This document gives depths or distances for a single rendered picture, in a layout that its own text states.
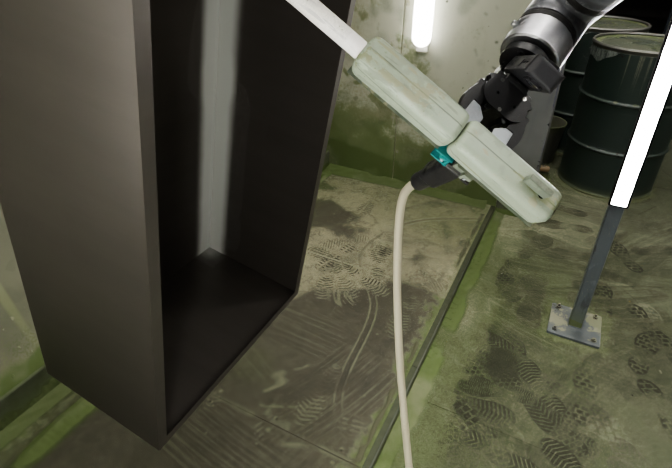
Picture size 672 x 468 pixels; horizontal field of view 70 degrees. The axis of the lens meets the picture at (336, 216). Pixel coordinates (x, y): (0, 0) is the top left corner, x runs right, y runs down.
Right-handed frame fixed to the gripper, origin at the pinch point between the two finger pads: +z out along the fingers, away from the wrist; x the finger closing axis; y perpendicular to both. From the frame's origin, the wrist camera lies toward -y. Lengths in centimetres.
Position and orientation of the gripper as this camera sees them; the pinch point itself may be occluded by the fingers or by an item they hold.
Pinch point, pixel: (460, 161)
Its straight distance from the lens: 65.2
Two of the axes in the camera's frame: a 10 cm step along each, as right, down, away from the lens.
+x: -7.7, -6.2, -1.2
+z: -5.9, 7.8, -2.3
